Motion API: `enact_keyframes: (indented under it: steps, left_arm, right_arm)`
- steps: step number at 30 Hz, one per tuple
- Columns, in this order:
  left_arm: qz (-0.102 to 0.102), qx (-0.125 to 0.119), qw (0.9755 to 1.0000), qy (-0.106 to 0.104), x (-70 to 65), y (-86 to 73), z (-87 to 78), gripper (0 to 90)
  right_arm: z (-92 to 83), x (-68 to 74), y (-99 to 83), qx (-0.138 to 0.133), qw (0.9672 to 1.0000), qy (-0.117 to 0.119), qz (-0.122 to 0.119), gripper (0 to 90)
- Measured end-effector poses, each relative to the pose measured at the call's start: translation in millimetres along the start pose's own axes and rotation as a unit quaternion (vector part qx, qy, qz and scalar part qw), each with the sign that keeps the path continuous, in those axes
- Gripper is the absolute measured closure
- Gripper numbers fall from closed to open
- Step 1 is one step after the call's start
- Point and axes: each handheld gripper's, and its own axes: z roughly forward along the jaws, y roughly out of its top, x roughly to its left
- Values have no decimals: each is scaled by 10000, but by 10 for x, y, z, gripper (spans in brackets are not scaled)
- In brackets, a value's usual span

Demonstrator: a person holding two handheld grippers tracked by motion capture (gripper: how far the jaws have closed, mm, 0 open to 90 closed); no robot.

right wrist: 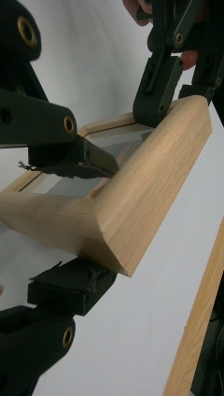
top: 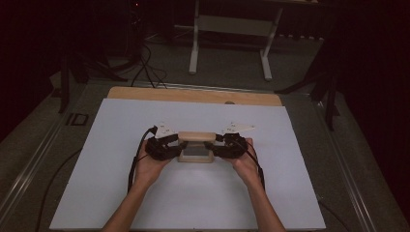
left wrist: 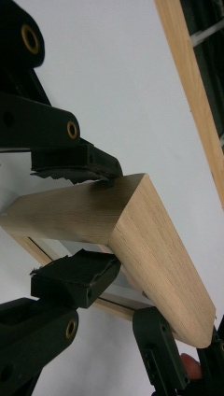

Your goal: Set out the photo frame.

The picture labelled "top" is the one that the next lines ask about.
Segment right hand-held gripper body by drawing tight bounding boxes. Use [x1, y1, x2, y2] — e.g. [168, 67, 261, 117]
[218, 121, 256, 160]

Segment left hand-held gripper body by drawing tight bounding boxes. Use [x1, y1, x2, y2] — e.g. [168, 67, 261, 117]
[144, 121, 180, 161]

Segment small wooden box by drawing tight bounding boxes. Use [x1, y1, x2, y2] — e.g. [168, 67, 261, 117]
[176, 130, 218, 164]

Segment person's right hand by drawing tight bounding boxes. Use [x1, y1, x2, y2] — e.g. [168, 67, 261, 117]
[226, 137, 264, 190]

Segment person's left hand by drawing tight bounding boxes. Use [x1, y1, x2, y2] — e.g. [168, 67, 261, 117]
[132, 139, 172, 195]

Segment black floor socket plate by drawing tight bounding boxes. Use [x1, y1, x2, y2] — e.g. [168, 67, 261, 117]
[65, 112, 90, 127]

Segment black stand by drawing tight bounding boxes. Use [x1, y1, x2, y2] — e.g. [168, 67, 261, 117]
[57, 47, 129, 114]
[275, 42, 341, 131]

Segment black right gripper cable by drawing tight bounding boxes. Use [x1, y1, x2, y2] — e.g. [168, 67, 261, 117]
[232, 134, 266, 190]

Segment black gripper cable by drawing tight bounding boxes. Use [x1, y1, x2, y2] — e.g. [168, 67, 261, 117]
[232, 134, 266, 190]
[127, 126, 159, 194]

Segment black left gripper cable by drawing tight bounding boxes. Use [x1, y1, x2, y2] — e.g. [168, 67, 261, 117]
[127, 126, 159, 194]

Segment black floor cables bundle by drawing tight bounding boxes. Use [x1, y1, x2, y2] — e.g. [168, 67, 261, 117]
[130, 42, 168, 90]

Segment white metal desk frame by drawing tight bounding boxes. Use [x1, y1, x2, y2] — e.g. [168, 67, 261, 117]
[188, 0, 284, 82]

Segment metal floor rail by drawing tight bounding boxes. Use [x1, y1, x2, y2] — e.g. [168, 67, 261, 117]
[0, 119, 67, 220]
[309, 98, 379, 232]

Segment black floor cable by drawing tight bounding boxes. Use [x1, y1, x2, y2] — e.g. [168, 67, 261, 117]
[317, 200, 351, 232]
[34, 147, 83, 232]

